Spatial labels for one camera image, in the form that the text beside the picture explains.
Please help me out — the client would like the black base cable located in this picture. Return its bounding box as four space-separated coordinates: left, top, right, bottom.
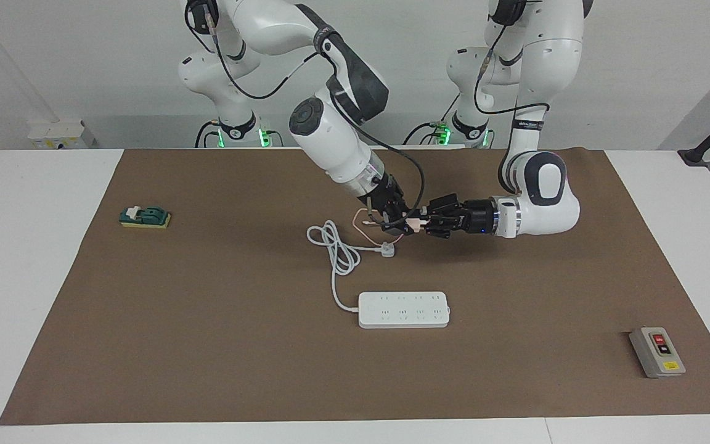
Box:
195 121 219 149
403 120 449 146

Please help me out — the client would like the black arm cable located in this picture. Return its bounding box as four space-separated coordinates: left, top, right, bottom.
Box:
473 18 553 118
184 0 425 226

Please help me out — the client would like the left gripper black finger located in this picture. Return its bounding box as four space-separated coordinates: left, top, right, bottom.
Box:
424 193 468 216
424 219 470 239

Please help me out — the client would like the white wall socket box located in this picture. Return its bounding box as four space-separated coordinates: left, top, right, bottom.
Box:
27 120 88 149

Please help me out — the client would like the pink charging cable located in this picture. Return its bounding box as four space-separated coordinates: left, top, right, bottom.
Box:
353 210 406 244

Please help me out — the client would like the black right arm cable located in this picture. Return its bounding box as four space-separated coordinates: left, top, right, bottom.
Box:
184 0 425 226

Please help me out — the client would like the brown table mat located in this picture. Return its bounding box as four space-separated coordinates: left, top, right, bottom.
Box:
0 148 710 426

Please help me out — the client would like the grey on-off switch box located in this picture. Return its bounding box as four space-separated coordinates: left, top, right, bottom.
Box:
629 327 687 379

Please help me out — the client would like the white power strip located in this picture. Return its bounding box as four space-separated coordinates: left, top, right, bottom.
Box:
358 292 451 329

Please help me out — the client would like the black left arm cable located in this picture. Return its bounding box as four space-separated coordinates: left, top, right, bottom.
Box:
473 18 553 118

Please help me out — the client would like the green knife switch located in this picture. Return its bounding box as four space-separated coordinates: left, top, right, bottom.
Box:
120 205 171 229

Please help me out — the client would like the white power cord with plug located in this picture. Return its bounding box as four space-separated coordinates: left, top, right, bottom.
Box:
307 221 396 312

